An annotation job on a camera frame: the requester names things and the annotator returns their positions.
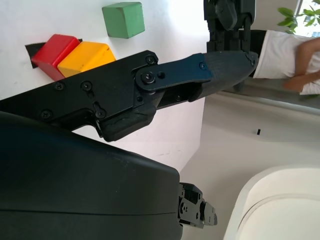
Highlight green leafy plant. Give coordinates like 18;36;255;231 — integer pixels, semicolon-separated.
276;0;320;35

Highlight green wooden block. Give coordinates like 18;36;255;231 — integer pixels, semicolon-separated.
101;1;146;40

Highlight red wooden block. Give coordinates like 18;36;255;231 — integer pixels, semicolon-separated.
31;33;81;82

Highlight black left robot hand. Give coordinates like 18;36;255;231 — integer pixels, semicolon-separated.
203;0;258;55

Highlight person in white shirt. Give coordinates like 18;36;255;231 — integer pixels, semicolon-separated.
249;29;320;96

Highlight yellow wooden block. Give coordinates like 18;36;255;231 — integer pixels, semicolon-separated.
57;41;117;79

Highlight person bare forearm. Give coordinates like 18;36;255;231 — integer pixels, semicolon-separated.
283;37;320;93

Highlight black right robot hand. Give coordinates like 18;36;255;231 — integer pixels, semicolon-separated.
0;49;260;240

